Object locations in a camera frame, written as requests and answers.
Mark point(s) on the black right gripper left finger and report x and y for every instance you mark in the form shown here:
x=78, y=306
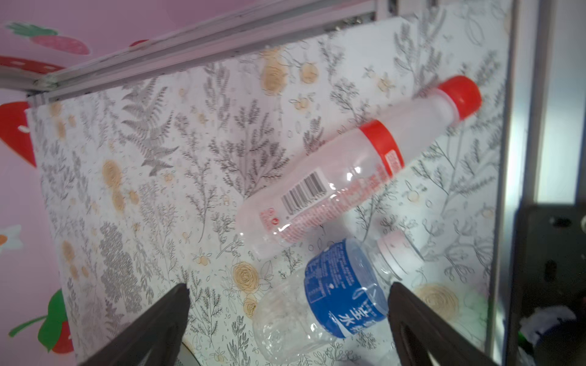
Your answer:
x=154, y=338

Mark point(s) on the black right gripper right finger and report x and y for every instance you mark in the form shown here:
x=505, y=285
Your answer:
x=421, y=336

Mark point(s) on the clear bottle blue label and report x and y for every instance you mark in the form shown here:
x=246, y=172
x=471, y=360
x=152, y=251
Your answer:
x=339, y=293

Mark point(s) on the clear bottle red cap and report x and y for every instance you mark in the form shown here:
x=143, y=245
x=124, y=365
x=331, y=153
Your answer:
x=350, y=168

